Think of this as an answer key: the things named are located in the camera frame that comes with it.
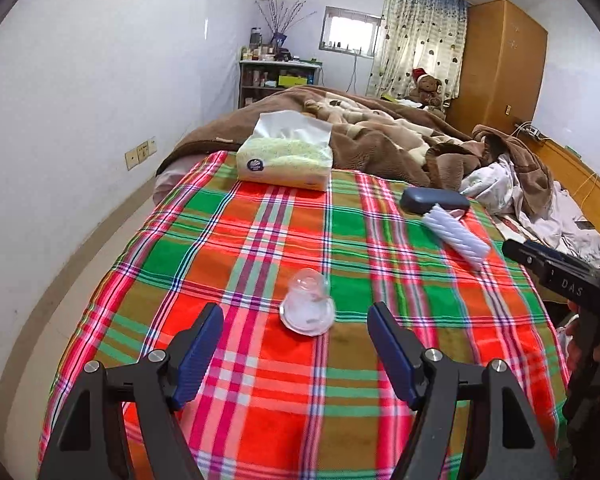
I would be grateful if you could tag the beige wall socket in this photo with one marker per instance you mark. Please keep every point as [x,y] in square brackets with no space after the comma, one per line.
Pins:
[140,152]

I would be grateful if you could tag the patterned curtain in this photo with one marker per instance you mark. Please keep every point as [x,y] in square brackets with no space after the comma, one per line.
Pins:
[420,35]

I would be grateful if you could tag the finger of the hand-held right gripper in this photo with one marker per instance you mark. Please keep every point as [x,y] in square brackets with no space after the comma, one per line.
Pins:
[527,257]

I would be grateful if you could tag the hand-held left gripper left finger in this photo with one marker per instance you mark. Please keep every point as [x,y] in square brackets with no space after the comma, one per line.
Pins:
[200,355]

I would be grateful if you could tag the yellow patterned tissue pack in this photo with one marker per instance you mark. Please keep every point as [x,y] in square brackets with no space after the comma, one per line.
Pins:
[285,157]

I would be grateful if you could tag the person's right hand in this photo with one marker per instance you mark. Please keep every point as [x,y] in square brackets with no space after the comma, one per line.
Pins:
[572,345]

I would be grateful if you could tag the white floral quilt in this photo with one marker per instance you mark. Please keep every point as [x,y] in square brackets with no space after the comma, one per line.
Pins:
[530,200]

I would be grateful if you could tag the power strip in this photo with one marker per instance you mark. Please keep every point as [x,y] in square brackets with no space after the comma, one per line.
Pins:
[530,130]

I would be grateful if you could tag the dark blue glasses case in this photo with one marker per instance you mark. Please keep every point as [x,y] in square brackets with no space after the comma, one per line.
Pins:
[432,200]

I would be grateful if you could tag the small window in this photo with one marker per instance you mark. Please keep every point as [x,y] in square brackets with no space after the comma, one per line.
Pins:
[352,32]

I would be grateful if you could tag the vase with dry branches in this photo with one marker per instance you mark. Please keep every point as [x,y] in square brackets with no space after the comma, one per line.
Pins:
[280,20]

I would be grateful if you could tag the brown fleece blanket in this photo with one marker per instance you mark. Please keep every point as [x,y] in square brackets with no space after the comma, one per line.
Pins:
[380,130]

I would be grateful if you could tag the clear plastic cup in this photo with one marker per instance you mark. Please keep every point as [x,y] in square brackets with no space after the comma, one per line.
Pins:
[307,307]

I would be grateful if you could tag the brown teddy bear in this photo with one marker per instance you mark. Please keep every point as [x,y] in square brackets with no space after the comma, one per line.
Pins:
[430,87]

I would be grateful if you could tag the wooden wardrobe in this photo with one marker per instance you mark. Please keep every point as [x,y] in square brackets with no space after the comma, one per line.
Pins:
[500,65]

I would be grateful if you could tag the cluttered shelf unit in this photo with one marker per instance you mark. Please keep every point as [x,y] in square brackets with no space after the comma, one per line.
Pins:
[275,77]

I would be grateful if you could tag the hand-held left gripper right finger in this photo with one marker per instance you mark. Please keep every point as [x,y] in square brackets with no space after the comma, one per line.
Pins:
[392,355]

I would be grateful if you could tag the plaid bed cover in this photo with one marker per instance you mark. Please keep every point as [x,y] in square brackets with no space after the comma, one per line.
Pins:
[280,240]

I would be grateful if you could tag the pink bed sheet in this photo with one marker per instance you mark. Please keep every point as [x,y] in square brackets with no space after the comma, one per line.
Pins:
[172,177]

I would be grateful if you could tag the wooden headboard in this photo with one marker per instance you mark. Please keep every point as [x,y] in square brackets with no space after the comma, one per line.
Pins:
[575,165]

